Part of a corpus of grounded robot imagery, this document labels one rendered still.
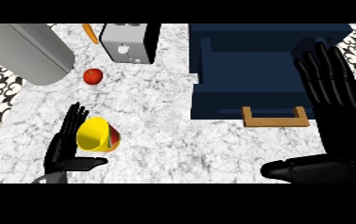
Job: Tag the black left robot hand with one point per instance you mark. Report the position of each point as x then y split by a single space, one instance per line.
59 146

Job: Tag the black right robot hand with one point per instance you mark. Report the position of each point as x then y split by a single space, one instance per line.
334 130

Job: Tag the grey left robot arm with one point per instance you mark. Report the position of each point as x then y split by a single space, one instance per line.
50 178

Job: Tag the yellow cup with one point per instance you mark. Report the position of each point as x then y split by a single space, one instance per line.
95 135

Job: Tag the navy blue open drawer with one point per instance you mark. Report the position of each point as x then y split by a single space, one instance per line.
253 74

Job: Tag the red tomato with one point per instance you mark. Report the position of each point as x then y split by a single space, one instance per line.
92 76

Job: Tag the large grey rounded appliance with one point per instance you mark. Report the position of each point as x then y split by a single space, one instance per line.
33 53

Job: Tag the silver toaster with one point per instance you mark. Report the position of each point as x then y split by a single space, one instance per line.
127 44

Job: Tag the orange carrot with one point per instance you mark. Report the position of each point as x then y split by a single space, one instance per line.
90 32

